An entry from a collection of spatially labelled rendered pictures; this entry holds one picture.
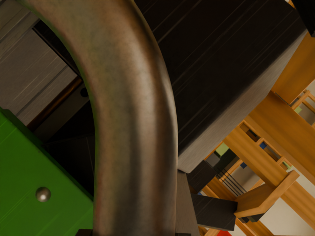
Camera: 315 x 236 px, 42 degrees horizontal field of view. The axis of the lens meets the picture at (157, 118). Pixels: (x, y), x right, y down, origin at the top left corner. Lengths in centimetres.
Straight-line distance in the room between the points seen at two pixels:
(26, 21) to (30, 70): 46
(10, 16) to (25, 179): 12
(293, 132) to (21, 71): 66
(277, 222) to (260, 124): 854
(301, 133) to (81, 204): 83
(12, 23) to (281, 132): 84
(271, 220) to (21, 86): 892
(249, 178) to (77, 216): 923
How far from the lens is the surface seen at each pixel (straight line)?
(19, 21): 34
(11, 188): 32
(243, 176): 950
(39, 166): 31
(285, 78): 95
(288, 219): 965
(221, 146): 897
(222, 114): 37
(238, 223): 449
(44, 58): 80
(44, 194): 31
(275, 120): 108
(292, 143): 108
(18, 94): 83
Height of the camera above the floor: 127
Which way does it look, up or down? 12 degrees down
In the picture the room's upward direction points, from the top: 135 degrees clockwise
